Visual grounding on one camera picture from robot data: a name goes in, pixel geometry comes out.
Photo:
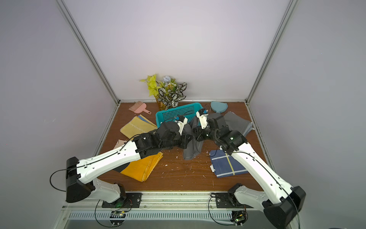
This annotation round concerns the aluminium front rail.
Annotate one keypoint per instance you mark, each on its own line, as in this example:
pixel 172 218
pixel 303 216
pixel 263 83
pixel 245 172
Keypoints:
pixel 170 209

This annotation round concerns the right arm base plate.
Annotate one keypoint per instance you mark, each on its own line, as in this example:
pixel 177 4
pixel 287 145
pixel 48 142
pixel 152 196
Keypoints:
pixel 225 201

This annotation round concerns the yellow cartoon pillowcase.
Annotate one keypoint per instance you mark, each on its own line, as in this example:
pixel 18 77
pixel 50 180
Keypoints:
pixel 141 169

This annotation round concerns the aluminium corner post left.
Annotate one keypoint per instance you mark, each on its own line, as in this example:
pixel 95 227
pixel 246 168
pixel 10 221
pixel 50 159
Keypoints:
pixel 84 45

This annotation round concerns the artificial potted plant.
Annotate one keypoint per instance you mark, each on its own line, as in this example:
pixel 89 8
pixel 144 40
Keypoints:
pixel 167 92

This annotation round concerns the aluminium corner post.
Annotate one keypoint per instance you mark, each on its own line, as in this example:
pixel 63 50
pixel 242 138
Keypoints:
pixel 273 47
pixel 84 45

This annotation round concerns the pink hand brush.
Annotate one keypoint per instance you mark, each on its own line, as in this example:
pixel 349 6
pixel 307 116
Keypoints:
pixel 139 108

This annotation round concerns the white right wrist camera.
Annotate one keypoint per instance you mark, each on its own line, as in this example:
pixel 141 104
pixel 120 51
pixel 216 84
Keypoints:
pixel 202 115

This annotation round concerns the navy striped pillowcase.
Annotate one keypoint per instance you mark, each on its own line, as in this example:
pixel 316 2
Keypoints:
pixel 223 165

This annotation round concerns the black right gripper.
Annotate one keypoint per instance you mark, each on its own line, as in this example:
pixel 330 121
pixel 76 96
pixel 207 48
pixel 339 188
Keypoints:
pixel 198 134

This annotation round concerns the dark grey checked pillowcase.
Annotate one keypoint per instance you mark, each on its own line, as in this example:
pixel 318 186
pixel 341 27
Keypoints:
pixel 194 148

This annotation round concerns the teal plastic laundry basket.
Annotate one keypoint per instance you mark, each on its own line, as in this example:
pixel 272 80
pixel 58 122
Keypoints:
pixel 188 111

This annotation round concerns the controller board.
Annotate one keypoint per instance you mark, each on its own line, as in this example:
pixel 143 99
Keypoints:
pixel 239 218
pixel 117 218

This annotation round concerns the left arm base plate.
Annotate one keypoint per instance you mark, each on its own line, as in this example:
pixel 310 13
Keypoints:
pixel 132 200

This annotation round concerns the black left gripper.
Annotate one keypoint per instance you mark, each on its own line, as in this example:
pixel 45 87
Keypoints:
pixel 183 142

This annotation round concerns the right controller board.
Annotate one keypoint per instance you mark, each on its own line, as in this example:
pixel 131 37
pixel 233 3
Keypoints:
pixel 239 218

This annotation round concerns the aluminium corner post right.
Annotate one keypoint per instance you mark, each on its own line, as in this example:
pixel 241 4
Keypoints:
pixel 273 47

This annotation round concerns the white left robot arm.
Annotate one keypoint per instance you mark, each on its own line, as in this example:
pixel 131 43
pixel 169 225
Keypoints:
pixel 82 175

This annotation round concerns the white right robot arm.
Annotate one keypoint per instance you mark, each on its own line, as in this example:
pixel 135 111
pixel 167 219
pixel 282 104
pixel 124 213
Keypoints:
pixel 279 200

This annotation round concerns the left controller board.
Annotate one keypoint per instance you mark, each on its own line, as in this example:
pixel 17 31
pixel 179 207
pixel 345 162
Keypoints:
pixel 117 218

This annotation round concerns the pale yellow pillowcase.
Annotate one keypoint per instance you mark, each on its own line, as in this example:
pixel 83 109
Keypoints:
pixel 138 125

